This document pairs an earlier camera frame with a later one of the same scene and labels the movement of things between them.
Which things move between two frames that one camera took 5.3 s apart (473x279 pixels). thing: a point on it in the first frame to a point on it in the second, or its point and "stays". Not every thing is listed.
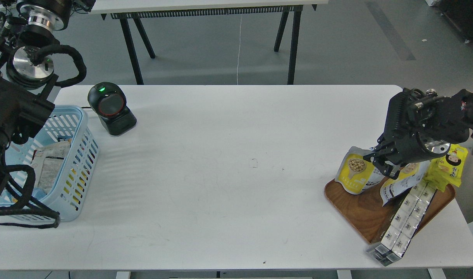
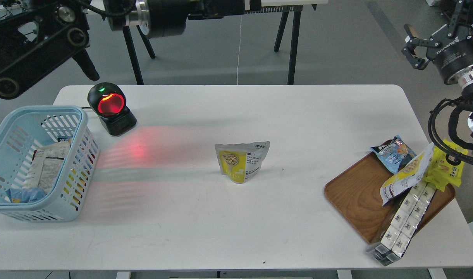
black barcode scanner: x=109 y=101 stays
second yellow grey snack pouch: x=411 y=174 stays
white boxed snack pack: x=398 y=236 stays
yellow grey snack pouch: x=356 y=174 to x=241 y=162
